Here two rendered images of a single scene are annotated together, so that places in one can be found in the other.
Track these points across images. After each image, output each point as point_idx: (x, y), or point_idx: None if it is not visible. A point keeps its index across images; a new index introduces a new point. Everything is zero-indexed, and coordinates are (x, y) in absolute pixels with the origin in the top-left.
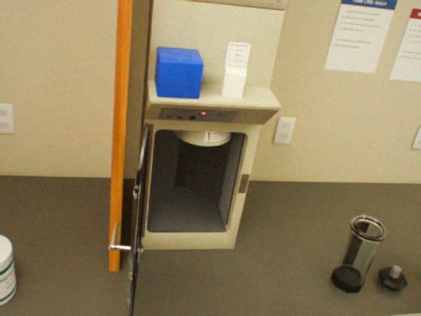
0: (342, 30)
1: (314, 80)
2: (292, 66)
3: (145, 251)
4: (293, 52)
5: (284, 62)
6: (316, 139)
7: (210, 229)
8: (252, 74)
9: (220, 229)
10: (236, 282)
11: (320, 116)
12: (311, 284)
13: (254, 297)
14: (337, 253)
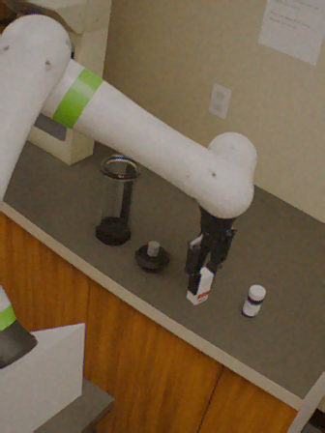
0: (276, 3)
1: (250, 52)
2: (227, 30)
3: None
4: (227, 15)
5: (219, 23)
6: (254, 127)
7: (55, 134)
8: None
9: (62, 138)
10: (32, 178)
11: (257, 100)
12: (80, 215)
13: (26, 191)
14: (148, 219)
